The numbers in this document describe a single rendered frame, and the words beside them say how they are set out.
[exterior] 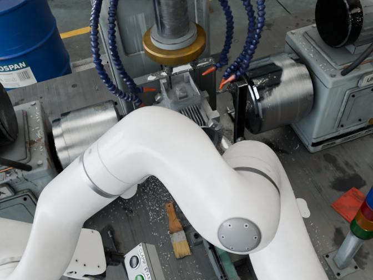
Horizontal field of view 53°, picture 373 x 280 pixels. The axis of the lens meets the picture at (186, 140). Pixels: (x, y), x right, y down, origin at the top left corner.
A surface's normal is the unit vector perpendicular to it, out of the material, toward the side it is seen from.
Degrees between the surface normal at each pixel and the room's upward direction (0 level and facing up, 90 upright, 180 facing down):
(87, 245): 53
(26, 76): 90
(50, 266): 69
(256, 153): 30
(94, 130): 24
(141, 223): 0
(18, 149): 0
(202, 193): 44
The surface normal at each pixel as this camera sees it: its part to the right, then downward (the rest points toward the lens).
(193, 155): -0.34, -0.31
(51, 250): 0.68, 0.10
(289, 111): 0.31, 0.60
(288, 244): -0.11, -0.52
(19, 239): 0.77, -0.38
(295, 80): 0.14, -0.10
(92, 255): 0.70, -0.61
